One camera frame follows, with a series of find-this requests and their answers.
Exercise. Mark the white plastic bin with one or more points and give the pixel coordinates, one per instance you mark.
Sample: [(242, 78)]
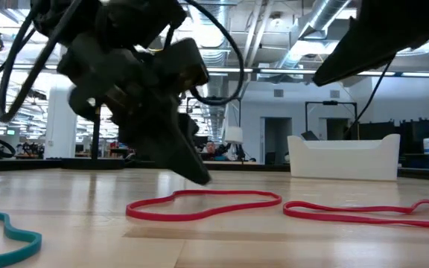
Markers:
[(345, 164)]

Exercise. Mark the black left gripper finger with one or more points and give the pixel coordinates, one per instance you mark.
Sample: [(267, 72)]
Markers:
[(170, 152), (191, 130)]

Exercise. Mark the black storage shelf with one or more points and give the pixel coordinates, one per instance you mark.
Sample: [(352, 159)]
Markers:
[(423, 128)]

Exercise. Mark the teal rubber band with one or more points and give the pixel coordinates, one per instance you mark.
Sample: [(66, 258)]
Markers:
[(37, 243)]

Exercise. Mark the black aluminium table frame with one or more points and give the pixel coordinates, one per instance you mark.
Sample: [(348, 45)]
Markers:
[(32, 164)]

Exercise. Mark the black metal stand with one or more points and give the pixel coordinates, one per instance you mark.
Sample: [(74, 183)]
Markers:
[(306, 119)]

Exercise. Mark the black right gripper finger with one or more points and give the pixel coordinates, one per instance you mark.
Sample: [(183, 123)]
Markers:
[(363, 48)]

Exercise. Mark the white shade table lamp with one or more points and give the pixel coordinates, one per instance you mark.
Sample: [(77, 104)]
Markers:
[(233, 134)]

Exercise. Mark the person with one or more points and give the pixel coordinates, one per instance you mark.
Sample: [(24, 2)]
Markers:
[(211, 149)]

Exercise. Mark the red rubber band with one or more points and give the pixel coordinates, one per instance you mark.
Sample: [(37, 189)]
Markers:
[(286, 209), (129, 211)]

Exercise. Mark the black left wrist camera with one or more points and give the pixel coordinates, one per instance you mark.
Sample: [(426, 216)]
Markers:
[(184, 63)]

